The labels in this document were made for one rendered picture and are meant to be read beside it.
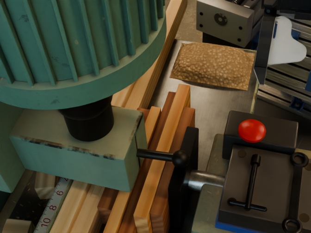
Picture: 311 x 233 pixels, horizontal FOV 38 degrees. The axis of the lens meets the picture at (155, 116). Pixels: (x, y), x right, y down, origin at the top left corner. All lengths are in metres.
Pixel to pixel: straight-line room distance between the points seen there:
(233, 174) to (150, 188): 0.09
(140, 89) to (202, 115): 0.10
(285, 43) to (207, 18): 0.53
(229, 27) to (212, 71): 0.39
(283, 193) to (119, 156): 0.17
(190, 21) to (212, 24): 1.16
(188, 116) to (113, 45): 0.28
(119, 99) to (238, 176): 0.22
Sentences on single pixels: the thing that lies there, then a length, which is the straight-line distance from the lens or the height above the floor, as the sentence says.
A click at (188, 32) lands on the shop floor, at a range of 2.20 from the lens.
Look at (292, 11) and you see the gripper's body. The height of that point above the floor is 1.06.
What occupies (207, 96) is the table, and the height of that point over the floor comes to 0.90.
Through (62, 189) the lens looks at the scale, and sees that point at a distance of 0.55.
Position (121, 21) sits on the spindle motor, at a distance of 0.32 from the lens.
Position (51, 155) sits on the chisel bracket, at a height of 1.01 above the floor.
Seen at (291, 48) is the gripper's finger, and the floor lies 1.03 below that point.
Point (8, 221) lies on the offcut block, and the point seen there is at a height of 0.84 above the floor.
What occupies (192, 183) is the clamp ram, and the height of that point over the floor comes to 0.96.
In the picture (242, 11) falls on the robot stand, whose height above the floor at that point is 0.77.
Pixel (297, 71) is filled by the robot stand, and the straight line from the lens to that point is 1.25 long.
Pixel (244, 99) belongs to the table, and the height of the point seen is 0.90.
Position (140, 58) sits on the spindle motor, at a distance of 0.34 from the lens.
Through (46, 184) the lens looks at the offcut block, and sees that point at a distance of 0.71.
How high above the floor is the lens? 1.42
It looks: 50 degrees down
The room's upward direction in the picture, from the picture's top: 5 degrees counter-clockwise
